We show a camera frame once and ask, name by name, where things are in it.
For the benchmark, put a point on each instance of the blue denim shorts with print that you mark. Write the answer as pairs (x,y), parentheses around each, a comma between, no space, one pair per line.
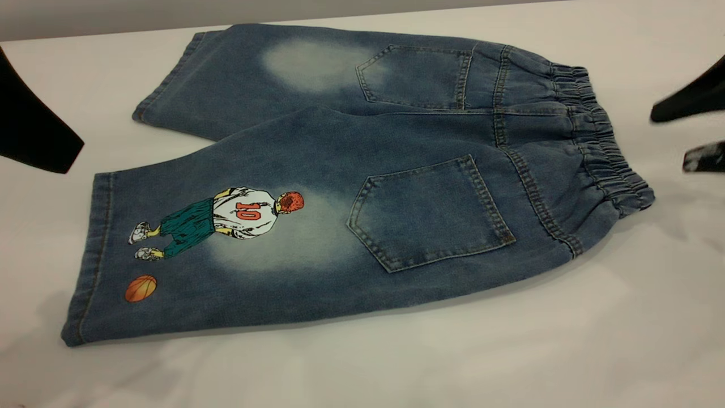
(340,170)

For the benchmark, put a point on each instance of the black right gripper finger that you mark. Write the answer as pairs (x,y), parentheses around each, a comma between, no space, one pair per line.
(708,158)
(696,99)

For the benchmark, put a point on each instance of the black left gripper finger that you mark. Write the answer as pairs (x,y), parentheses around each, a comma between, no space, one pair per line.
(28,124)

